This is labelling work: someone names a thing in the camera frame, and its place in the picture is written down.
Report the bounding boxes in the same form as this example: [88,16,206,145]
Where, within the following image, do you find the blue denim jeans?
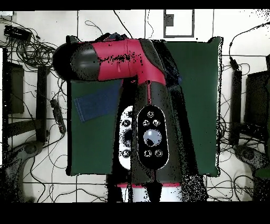
[73,76,183,123]

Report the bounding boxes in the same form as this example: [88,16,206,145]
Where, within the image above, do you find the dark green table cloth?
[66,35,224,177]

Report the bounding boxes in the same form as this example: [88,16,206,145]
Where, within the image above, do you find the black power strip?
[50,98,67,135]

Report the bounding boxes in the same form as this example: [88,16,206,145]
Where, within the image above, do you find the long black bar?
[229,69,243,146]

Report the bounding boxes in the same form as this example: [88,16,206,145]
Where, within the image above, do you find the black rectangular box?
[3,25,32,42]

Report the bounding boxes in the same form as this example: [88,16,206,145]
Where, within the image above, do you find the grey square floor frame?
[163,9,195,39]

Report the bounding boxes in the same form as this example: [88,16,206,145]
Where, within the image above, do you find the black frame stand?
[2,47,50,146]

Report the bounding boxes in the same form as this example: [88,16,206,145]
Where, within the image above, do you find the looped thin black cable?
[84,20,104,37]

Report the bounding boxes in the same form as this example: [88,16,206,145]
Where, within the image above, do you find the black cable with adapter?
[228,21,270,71]

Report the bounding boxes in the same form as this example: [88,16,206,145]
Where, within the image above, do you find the black cable tangle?
[0,17,64,72]

